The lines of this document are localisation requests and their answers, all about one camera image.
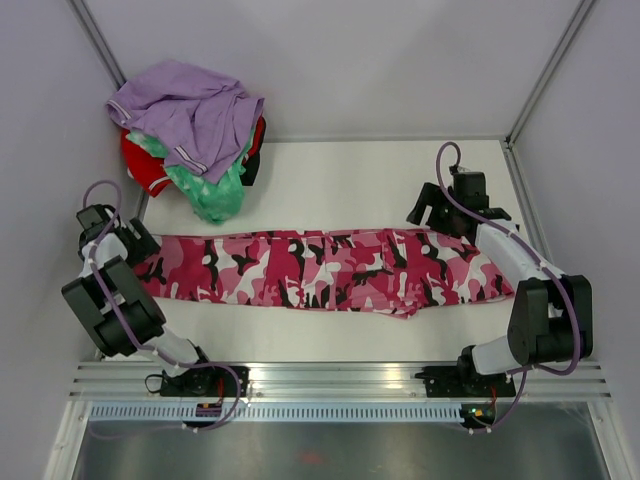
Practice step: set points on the white slotted cable duct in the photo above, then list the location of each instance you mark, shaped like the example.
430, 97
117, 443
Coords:
352, 412

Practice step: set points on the aluminium corner post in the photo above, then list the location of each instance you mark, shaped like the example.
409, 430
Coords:
99, 43
562, 47

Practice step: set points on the pink camouflage trousers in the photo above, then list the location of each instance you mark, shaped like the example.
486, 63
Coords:
394, 272

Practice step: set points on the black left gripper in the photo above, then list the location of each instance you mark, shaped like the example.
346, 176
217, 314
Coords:
145, 247

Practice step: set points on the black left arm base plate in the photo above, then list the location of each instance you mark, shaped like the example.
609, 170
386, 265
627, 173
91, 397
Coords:
204, 382

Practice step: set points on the purple shirt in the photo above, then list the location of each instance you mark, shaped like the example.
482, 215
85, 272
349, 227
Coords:
203, 118

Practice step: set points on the aluminium left side rail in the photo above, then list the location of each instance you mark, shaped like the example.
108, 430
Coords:
139, 210

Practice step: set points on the aluminium right corner post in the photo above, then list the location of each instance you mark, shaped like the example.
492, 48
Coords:
562, 47

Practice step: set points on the red garment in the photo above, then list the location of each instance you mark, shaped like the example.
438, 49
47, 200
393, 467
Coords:
146, 170

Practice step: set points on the aluminium left corner post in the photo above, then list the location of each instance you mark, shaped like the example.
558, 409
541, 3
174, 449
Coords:
99, 43

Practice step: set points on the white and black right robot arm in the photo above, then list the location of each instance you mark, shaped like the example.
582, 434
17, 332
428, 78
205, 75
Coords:
551, 322

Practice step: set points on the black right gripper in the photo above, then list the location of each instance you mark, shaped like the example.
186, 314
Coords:
432, 195

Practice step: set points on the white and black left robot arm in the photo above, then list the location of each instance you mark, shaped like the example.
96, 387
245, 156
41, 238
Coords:
111, 303

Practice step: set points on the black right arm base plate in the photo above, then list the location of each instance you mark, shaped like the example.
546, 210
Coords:
452, 382

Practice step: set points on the aluminium front rail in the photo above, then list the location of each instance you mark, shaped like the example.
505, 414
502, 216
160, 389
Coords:
326, 381

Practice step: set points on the green tie-dye garment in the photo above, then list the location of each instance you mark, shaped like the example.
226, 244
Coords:
214, 203

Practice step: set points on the black garment in pile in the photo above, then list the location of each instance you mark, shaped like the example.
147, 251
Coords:
252, 161

